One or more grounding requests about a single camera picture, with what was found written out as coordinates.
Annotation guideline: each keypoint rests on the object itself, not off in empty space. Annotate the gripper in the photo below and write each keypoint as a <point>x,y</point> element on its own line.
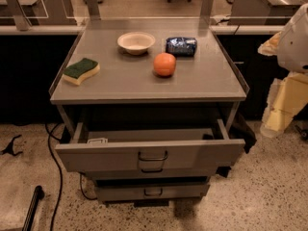
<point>295,47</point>

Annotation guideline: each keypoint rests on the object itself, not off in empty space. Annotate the grey top drawer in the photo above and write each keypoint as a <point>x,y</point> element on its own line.
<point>151,150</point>

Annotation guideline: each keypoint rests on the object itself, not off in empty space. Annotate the grey drawer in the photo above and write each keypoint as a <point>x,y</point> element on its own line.
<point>162,173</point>
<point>151,150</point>
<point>151,191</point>

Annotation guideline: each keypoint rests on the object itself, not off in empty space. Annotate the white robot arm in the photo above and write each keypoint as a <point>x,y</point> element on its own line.
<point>290,45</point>

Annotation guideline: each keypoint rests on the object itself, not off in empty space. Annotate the grey middle drawer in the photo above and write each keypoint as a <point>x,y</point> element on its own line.
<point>162,173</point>

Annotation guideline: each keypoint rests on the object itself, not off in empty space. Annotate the grey metal drawer cabinet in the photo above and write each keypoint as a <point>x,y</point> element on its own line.
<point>126,94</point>

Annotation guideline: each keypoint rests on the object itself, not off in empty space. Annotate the white item in drawer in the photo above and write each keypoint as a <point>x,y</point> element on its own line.
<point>98,141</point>

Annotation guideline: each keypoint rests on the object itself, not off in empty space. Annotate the grey bottom drawer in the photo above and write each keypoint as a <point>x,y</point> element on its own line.
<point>151,191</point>

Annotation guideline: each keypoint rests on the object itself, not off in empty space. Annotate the blue crumpled snack bag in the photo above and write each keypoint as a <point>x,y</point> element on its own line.
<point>181,46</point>

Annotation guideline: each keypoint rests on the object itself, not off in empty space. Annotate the orange ball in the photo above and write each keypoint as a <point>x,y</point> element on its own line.
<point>164,64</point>

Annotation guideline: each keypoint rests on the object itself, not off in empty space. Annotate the white bowl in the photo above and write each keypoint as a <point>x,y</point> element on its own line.
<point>136,43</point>

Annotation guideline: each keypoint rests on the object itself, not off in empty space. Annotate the green yellow sponge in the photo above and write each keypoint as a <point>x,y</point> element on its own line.
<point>80,71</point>

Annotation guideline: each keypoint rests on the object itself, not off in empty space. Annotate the black bar on floor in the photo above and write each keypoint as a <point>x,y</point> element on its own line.
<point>38,195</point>

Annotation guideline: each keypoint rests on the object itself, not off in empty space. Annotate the black clamp on floor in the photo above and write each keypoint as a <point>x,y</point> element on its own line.
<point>9,148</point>

